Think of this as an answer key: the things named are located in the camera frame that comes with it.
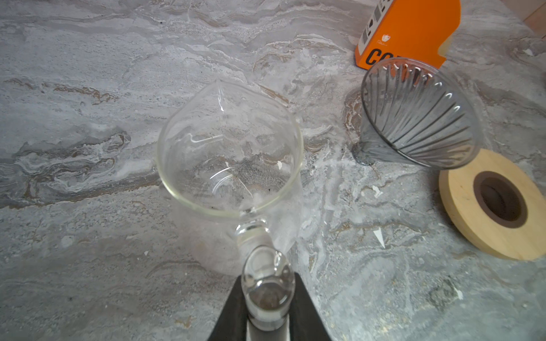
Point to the orange coffee filter box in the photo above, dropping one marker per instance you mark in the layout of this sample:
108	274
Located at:
417	29

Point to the ribbed glass dripper cone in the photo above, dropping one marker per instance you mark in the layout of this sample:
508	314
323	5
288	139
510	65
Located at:
414	114

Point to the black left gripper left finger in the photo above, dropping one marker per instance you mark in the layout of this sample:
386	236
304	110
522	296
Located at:
232	322

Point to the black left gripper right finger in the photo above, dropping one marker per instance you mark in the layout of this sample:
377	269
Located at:
305	323

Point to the clear glass carafe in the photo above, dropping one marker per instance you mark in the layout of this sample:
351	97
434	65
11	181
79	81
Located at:
231	161

